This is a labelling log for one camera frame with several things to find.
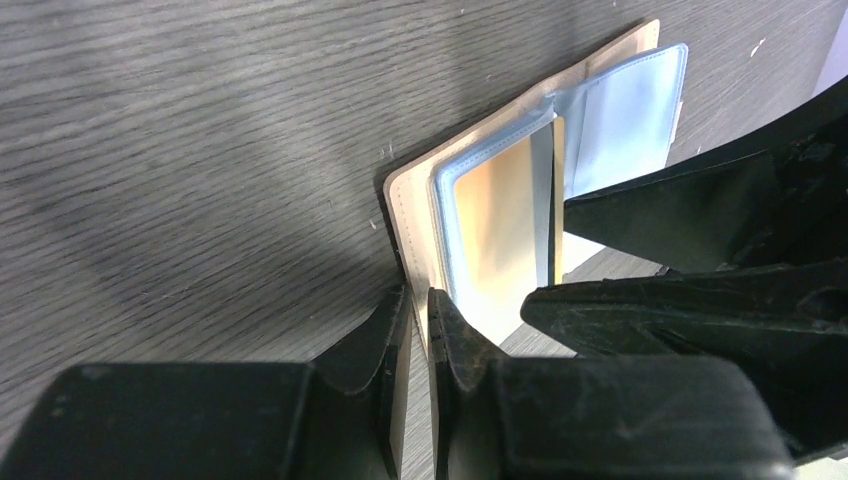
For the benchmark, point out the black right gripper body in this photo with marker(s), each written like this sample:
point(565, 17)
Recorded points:
point(803, 220)

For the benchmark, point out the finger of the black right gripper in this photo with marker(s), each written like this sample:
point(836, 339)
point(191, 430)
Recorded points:
point(784, 326)
point(695, 221)

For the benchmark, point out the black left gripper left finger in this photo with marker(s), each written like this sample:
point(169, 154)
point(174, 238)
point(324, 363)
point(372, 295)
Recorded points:
point(338, 416)

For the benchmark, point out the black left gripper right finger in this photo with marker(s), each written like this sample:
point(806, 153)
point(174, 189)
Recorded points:
point(623, 417)

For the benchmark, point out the beige leather card holder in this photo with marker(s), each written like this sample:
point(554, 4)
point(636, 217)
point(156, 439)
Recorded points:
point(620, 106)

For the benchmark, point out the gold card black stripe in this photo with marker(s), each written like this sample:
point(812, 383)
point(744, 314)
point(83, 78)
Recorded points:
point(509, 210)

